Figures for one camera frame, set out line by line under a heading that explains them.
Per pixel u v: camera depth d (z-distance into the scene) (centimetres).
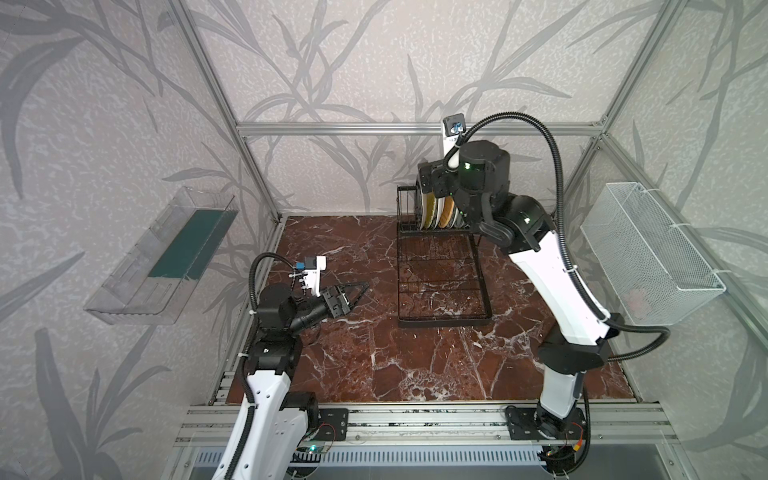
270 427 47
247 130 93
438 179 53
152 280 65
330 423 73
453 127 47
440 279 102
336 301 61
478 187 42
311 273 64
